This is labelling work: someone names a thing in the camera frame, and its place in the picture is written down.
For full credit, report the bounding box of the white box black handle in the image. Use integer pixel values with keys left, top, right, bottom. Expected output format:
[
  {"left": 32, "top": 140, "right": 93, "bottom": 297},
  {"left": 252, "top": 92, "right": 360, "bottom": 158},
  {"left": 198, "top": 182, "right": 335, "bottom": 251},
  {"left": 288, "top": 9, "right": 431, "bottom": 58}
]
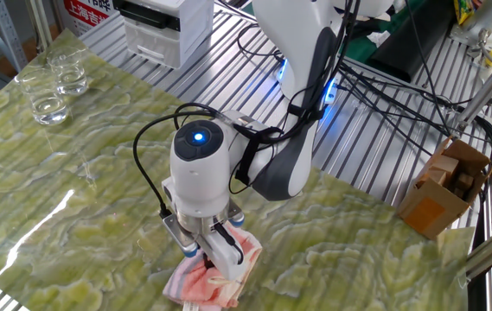
[{"left": 113, "top": 0, "right": 215, "bottom": 70}]

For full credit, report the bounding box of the green marble pattern mat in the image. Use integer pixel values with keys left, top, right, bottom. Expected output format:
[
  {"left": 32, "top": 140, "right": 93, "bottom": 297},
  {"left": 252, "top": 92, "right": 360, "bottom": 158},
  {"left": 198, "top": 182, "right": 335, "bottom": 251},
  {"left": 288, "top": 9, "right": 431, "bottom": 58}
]
[{"left": 0, "top": 28, "right": 476, "bottom": 311}]

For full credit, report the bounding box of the pink cloth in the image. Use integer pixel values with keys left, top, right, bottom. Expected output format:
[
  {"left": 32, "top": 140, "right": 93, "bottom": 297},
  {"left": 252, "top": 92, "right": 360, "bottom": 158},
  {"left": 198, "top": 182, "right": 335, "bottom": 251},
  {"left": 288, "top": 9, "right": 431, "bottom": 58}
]
[{"left": 162, "top": 224, "right": 264, "bottom": 310}]

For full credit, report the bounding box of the brown cardboard box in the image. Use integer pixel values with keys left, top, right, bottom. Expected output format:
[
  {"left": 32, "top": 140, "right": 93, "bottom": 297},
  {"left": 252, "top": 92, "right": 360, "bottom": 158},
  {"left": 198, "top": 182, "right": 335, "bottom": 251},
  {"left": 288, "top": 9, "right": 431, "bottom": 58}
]
[{"left": 396, "top": 136, "right": 492, "bottom": 241}]

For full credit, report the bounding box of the white carton red print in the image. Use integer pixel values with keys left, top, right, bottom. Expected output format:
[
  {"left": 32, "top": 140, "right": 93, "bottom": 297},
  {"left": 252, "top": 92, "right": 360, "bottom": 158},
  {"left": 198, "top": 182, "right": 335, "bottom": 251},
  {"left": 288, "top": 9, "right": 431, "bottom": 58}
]
[{"left": 61, "top": 0, "right": 121, "bottom": 38}]

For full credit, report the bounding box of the black rectangular object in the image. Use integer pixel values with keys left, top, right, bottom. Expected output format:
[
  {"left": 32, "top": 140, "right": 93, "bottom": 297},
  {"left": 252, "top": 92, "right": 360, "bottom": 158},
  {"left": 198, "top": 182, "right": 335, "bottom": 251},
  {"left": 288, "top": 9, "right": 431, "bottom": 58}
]
[{"left": 364, "top": 0, "right": 457, "bottom": 83}]

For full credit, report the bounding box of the wooden block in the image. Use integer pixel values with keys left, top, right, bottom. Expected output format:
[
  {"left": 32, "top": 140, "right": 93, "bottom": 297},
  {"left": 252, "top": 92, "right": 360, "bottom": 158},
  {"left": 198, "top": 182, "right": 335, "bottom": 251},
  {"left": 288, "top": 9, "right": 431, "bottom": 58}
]
[
  {"left": 418, "top": 168, "right": 448, "bottom": 187},
  {"left": 455, "top": 172, "right": 475, "bottom": 194},
  {"left": 427, "top": 154, "right": 461, "bottom": 179}
]

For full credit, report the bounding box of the crumpled white paper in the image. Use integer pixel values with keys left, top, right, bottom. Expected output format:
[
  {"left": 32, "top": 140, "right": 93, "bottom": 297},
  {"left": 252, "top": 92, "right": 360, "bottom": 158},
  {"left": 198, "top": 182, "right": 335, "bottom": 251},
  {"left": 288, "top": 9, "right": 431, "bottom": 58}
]
[{"left": 366, "top": 29, "right": 392, "bottom": 48}]

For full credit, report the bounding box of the yellow snack bag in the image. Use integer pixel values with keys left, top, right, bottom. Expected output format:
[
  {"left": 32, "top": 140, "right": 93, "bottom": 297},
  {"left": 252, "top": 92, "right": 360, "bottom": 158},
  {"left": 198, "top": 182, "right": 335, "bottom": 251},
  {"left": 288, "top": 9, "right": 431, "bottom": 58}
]
[{"left": 452, "top": 0, "right": 476, "bottom": 25}]

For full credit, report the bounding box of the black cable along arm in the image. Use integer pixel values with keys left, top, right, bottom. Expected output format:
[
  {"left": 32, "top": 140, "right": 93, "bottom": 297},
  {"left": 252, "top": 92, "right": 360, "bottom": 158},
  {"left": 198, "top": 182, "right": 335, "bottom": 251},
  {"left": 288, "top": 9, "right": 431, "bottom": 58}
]
[{"left": 131, "top": 0, "right": 359, "bottom": 219}]

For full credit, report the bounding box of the grey perforated shelf upright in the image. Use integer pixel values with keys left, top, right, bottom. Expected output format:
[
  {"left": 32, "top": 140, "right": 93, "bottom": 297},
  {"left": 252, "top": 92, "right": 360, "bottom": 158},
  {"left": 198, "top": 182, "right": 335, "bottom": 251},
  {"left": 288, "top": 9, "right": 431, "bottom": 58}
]
[{"left": 0, "top": 0, "right": 29, "bottom": 73}]

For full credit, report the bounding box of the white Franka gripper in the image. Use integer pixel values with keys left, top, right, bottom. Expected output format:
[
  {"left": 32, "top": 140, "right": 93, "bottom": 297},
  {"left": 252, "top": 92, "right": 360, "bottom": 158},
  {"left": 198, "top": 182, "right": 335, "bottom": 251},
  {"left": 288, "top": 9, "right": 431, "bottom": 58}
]
[{"left": 196, "top": 222, "right": 247, "bottom": 282}]

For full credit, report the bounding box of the small clear glass beaker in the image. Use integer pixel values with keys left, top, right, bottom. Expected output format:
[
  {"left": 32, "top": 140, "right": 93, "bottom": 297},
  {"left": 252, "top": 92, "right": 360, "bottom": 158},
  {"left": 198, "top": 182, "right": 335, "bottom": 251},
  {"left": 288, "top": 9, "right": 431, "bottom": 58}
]
[
  {"left": 46, "top": 45, "right": 90, "bottom": 97},
  {"left": 14, "top": 67, "right": 70, "bottom": 126}
]

